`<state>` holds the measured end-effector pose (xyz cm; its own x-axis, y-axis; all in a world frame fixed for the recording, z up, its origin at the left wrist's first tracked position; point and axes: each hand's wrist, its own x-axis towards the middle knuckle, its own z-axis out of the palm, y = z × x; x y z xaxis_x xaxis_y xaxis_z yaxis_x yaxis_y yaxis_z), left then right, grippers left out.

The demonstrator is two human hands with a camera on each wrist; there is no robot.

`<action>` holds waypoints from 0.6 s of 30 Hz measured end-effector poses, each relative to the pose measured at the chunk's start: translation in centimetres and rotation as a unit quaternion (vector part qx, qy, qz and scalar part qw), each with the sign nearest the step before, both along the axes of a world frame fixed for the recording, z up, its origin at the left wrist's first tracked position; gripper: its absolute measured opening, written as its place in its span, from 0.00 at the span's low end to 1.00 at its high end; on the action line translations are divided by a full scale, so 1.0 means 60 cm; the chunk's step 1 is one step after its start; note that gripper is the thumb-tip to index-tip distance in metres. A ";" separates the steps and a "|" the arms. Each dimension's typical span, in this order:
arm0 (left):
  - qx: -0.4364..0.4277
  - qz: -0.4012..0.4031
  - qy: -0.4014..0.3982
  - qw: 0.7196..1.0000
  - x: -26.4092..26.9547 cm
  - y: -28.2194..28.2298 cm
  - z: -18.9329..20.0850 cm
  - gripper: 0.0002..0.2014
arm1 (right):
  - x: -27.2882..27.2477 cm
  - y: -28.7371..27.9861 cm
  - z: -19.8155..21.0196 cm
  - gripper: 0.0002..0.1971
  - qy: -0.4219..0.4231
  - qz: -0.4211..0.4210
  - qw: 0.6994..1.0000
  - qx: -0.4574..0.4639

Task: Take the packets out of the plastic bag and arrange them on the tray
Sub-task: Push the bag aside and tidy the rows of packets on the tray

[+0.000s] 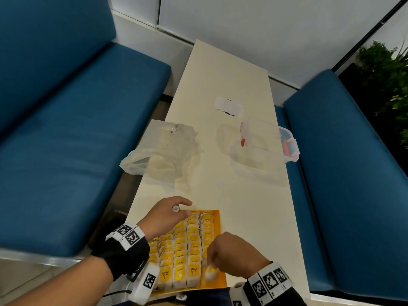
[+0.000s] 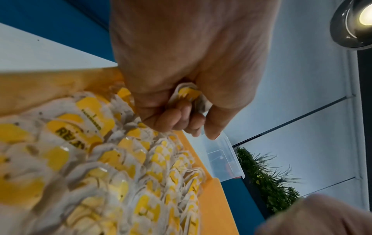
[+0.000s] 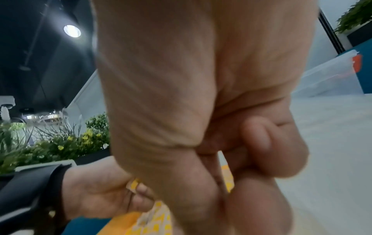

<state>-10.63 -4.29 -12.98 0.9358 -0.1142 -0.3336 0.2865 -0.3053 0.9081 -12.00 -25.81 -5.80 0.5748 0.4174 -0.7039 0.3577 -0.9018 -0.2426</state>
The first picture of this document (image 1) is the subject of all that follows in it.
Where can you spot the green leafy plant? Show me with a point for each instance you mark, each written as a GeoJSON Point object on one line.
{"type": "Point", "coordinates": [382, 76]}

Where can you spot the clear box with red latches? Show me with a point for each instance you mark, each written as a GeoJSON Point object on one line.
{"type": "Point", "coordinates": [264, 143]}

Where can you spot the white marker wristband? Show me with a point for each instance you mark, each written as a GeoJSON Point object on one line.
{"type": "Point", "coordinates": [271, 282]}
{"type": "Point", "coordinates": [127, 235]}

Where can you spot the blue sofa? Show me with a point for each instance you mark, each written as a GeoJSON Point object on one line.
{"type": "Point", "coordinates": [79, 130]}
{"type": "Point", "coordinates": [350, 188]}

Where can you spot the person's left hand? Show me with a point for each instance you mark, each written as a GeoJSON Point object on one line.
{"type": "Point", "coordinates": [159, 216]}

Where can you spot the white paper patch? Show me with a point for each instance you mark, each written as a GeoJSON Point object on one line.
{"type": "Point", "coordinates": [229, 105]}

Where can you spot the yellow tagged tea bag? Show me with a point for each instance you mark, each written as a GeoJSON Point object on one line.
{"type": "Point", "coordinates": [211, 274]}

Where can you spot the row of tea bags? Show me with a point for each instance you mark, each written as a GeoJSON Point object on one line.
{"type": "Point", "coordinates": [181, 254]}

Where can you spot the person's right forearm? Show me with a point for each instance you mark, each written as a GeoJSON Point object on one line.
{"type": "Point", "coordinates": [293, 297]}

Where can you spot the clear plastic bag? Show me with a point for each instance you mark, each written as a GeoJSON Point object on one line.
{"type": "Point", "coordinates": [165, 149]}

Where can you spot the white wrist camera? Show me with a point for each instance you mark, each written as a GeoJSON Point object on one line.
{"type": "Point", "coordinates": [236, 294]}
{"type": "Point", "coordinates": [145, 282]}

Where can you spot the person's right hand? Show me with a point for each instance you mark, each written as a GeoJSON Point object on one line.
{"type": "Point", "coordinates": [239, 254]}

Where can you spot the bunch of tea bags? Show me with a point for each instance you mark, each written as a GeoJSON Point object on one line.
{"type": "Point", "coordinates": [176, 208]}

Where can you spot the black metal pole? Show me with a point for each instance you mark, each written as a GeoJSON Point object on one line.
{"type": "Point", "coordinates": [369, 33]}

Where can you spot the yellow tray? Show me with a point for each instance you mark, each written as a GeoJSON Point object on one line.
{"type": "Point", "coordinates": [216, 226]}

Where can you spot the person's left forearm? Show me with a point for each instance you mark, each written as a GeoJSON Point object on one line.
{"type": "Point", "coordinates": [79, 280]}

